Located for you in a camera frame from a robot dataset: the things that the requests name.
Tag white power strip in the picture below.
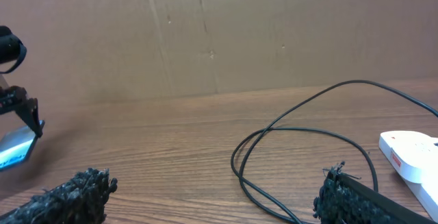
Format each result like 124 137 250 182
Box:
378 131 438 221

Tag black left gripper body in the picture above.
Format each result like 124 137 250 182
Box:
1 25 38 114

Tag black charger cable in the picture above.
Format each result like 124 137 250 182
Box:
230 79 438 224

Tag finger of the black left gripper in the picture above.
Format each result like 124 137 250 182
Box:
15 98 43 138

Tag Samsung Galaxy smartphone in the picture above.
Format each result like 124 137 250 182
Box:
1 126 40 171

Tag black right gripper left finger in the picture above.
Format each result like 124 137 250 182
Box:
1 168 118 224

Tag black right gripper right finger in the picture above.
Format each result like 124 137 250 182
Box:
313 163 436 224

